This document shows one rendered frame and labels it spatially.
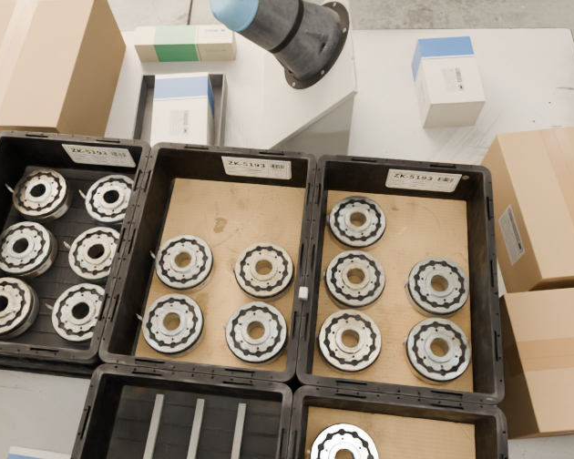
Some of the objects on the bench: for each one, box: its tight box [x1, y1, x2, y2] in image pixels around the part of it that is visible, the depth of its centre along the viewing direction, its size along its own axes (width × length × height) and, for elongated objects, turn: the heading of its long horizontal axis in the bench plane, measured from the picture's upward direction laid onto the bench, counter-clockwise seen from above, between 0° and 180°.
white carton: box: [150, 72, 214, 148], centre depth 121 cm, size 20×12×9 cm, turn 4°
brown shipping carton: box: [497, 286, 574, 440], centre depth 92 cm, size 30×22×16 cm
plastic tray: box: [131, 73, 228, 146], centre depth 123 cm, size 27×20×5 cm
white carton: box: [411, 33, 486, 128], centre depth 124 cm, size 20×12×9 cm, turn 3°
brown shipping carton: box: [480, 125, 574, 293], centre depth 104 cm, size 30×22×16 cm
